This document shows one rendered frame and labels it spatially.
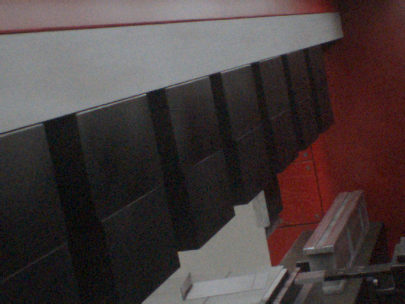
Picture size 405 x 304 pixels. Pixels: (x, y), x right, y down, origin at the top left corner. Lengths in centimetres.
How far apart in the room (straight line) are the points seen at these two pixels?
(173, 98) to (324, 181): 133
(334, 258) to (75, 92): 104
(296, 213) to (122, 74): 148
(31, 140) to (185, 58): 35
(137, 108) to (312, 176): 143
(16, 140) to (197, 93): 38
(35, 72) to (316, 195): 161
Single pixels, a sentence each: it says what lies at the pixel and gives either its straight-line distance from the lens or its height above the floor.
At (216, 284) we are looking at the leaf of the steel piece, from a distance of 135.
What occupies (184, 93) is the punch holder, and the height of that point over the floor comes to 133.
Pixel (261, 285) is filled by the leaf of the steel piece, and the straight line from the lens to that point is 130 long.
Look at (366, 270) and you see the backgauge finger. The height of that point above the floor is 100.
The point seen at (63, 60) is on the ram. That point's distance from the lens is 63.
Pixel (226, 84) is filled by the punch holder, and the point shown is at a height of 132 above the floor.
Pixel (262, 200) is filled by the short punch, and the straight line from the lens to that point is 123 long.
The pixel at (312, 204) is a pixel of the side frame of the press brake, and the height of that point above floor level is 94.
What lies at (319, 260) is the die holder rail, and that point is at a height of 94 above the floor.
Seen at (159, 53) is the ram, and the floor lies 137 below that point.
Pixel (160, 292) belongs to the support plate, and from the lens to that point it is 138.
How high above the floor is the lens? 136
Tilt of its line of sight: 7 degrees down
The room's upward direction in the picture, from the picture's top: 11 degrees counter-clockwise
